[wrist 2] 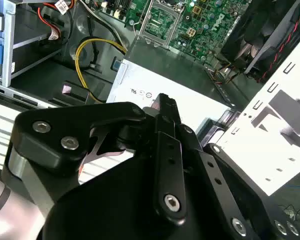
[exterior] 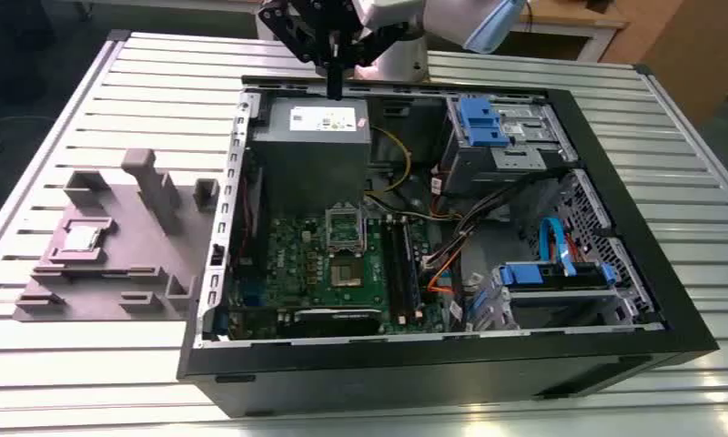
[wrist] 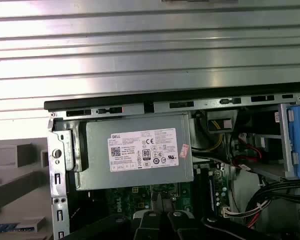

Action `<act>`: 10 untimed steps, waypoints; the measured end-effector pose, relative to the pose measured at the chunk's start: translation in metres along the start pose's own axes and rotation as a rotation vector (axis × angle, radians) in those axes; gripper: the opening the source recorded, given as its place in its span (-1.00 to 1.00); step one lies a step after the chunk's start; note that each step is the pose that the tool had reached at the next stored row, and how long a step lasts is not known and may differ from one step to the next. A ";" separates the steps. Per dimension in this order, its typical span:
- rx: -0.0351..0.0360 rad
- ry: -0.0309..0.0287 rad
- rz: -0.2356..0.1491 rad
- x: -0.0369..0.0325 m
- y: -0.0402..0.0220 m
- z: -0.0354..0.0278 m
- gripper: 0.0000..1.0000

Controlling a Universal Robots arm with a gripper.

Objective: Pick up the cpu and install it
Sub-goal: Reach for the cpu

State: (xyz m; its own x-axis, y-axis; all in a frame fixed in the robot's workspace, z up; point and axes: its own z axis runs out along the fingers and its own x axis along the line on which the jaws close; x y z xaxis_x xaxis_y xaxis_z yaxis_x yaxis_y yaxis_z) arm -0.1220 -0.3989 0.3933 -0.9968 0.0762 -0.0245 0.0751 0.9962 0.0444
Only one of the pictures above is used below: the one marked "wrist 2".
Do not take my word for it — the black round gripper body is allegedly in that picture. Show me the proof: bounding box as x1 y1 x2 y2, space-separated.
41 119 232 240

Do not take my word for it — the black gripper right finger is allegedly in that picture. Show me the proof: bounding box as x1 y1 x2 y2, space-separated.
171 97 300 240

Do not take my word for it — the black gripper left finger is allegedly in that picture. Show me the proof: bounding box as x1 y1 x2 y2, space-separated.
11 93 188 226

